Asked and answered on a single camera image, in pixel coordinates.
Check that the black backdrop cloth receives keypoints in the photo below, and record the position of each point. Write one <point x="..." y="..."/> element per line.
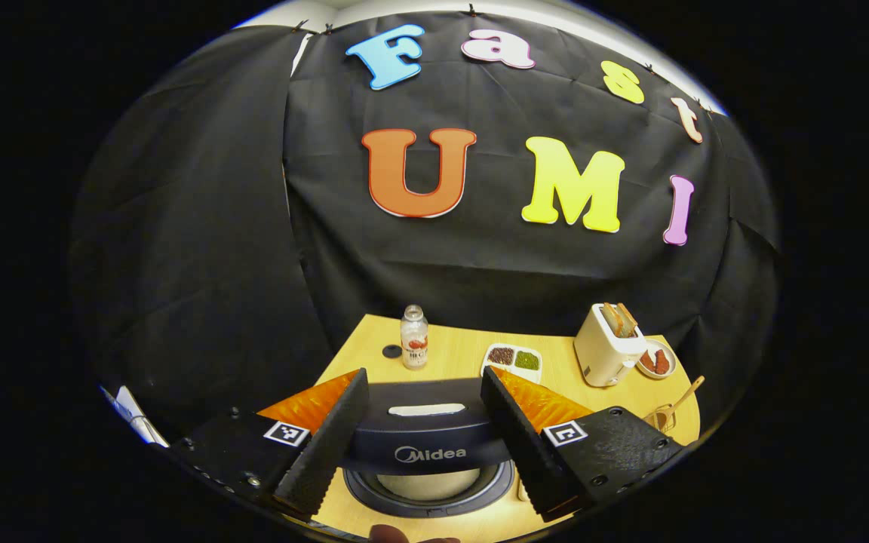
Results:
<point x="201" y="241"/>

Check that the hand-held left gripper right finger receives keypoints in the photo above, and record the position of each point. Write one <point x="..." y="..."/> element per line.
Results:
<point x="517" y="441"/>

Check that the small clear bottle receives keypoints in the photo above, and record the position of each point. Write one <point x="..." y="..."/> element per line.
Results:
<point x="414" y="343"/>

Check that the wooden spoon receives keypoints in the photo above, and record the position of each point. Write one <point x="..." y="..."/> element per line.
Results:
<point x="687" y="396"/>

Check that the small plate of red food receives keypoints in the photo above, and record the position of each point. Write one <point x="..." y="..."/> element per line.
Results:
<point x="657" y="362"/>

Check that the black rice cooker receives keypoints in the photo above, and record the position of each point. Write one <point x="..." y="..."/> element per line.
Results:
<point x="427" y="434"/>

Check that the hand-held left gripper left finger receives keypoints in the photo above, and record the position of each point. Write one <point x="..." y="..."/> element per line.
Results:
<point x="325" y="452"/>

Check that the white divided dish of beans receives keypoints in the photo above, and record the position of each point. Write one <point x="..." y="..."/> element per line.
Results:
<point x="514" y="358"/>

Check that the white toaster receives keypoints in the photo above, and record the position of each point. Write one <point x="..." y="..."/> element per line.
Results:
<point x="604" y="358"/>

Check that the toast slice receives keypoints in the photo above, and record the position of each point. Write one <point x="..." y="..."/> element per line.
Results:
<point x="612" y="320"/>
<point x="627" y="317"/>

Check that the black bottle cap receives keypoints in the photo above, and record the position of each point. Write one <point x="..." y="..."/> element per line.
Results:
<point x="391" y="351"/>

